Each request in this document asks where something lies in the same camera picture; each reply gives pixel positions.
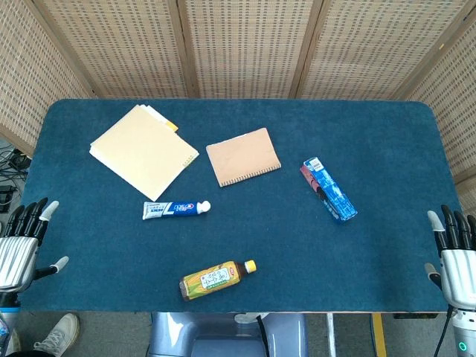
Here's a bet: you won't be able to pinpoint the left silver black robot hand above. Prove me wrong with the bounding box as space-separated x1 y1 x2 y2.
0 197 70 298

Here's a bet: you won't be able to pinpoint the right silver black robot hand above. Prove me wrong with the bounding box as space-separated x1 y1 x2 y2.
424 203 476 309

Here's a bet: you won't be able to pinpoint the blue white toothpaste tube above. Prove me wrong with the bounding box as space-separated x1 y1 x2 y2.
142 200 212 221

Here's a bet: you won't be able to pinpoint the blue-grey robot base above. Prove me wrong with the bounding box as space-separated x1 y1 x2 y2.
147 312 309 357

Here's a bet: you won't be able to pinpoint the blue snack box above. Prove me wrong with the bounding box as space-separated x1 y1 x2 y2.
299 157 358 225

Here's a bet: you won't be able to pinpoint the white sneaker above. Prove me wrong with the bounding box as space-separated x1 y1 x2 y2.
33 312 81 357

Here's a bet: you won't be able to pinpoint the white table leg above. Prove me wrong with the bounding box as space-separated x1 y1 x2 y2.
326 313 338 357

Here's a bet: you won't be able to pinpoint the woven bamboo screen panel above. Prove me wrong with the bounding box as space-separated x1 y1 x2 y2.
403 7 476 220
293 0 476 100
33 0 198 100
0 0 92 157
176 0 324 100

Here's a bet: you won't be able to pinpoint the cream paper folder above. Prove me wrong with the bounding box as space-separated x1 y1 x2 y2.
89 104 200 202

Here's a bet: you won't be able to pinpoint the blue carpet table mat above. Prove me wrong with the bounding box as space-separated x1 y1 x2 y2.
16 98 464 313

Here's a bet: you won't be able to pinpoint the yellow-capped tea bottle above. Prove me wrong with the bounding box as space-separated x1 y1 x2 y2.
178 260 257 302

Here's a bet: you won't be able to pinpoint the tan spiral notebook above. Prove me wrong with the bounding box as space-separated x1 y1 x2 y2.
205 127 283 188

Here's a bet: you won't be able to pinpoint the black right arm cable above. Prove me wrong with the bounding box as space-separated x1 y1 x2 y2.
433 308 454 357

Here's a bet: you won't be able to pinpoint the black floor cables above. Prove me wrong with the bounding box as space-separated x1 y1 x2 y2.
0 144 30 215

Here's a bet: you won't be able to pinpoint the black cable on robot base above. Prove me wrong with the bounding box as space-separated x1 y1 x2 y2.
255 314 271 357

